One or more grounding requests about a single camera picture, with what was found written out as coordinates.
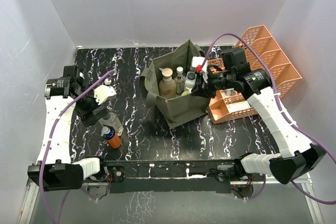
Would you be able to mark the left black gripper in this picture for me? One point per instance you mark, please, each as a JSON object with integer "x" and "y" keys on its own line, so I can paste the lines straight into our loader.
{"x": 88, "y": 117}

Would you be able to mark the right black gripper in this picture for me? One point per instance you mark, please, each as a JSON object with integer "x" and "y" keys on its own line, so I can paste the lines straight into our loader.
{"x": 201, "y": 89}

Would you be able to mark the yellow-green pump soap bottle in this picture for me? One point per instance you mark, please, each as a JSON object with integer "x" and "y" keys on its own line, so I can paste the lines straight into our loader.
{"x": 185, "y": 93}

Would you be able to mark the white rectangular bottle black cap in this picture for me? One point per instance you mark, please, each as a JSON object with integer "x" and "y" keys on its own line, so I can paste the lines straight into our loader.
{"x": 190, "y": 81}

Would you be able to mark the clear square bottle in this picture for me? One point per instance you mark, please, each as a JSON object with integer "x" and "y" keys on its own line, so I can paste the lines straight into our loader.
{"x": 112, "y": 120}

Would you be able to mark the beige pump lotion bottle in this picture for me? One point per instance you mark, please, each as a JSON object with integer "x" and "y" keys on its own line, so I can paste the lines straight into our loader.
{"x": 167, "y": 86}

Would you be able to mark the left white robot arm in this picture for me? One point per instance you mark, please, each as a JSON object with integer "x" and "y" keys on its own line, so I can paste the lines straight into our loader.
{"x": 72, "y": 93}

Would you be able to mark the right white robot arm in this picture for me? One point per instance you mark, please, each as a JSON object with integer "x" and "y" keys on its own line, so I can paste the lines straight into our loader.
{"x": 297, "y": 154}

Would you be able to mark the olive green canvas bag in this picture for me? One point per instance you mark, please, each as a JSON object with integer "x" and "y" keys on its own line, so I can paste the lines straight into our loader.
{"x": 181, "y": 109}

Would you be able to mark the orange spray bottle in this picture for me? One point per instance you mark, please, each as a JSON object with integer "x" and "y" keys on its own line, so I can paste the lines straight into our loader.
{"x": 108, "y": 133}

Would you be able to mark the orange low basket tray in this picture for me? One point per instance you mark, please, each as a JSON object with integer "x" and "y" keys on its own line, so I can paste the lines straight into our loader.
{"x": 222, "y": 109}

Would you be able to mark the small boxes in tray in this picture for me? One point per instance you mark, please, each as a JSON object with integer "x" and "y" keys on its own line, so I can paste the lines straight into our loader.
{"x": 229, "y": 92}

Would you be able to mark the orange tall file organizer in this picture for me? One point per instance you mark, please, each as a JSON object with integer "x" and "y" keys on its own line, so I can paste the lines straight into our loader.
{"x": 265, "y": 46}

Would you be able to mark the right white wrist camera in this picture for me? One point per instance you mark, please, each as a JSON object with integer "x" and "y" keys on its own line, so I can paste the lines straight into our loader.
{"x": 199, "y": 66}

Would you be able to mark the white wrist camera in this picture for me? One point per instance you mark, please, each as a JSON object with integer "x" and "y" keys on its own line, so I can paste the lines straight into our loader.
{"x": 199, "y": 66}
{"x": 104, "y": 91}

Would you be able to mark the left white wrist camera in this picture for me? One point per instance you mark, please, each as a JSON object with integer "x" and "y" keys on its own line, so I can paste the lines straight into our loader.
{"x": 104, "y": 91}

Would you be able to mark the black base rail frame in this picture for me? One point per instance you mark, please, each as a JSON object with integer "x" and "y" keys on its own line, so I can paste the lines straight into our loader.
{"x": 217, "y": 175}

